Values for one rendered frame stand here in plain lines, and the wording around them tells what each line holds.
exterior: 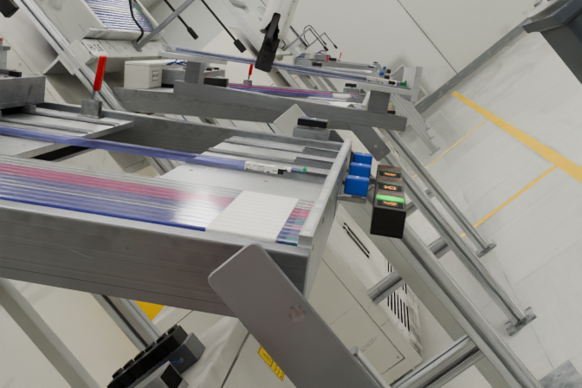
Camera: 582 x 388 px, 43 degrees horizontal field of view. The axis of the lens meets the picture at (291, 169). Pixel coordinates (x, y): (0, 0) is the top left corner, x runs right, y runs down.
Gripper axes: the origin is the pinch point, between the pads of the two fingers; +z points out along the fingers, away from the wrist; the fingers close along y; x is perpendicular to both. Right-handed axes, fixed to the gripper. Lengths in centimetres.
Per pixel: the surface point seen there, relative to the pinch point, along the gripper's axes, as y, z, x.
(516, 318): -47, 45, 82
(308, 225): 90, 10, 19
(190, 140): 26.1, 16.6, -4.8
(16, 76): 36, 15, -33
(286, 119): 3.1, 9.7, 8.2
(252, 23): -417, -14, -71
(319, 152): 36.3, 10.0, 17.3
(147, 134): 25.8, 18.2, -12.3
